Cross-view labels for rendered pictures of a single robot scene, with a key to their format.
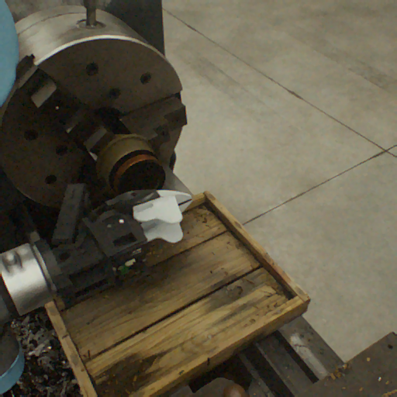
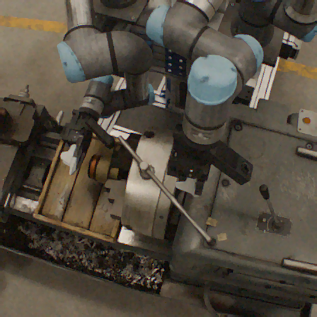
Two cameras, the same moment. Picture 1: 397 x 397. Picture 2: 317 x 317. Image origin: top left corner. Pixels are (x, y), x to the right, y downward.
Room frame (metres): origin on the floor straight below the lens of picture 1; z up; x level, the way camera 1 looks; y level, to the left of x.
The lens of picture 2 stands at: (0.97, -0.06, 2.22)
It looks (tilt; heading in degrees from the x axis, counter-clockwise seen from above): 69 degrees down; 140
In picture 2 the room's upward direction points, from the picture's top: 3 degrees counter-clockwise
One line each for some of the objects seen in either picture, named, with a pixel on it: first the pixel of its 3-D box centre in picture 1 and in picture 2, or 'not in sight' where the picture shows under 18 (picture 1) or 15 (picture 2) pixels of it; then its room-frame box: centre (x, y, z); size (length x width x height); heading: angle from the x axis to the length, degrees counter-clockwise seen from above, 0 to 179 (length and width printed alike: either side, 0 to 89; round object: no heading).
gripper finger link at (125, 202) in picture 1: (129, 209); (79, 145); (0.43, 0.09, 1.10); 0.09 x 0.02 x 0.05; 122
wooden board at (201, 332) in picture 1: (166, 287); (88, 182); (0.45, 0.05, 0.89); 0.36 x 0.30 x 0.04; 122
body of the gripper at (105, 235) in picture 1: (95, 252); (80, 129); (0.37, 0.13, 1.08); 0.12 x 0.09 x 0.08; 122
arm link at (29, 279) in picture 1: (27, 275); (90, 107); (0.34, 0.20, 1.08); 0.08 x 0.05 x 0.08; 32
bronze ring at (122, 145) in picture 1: (129, 167); (105, 169); (0.53, 0.10, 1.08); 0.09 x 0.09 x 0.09; 32
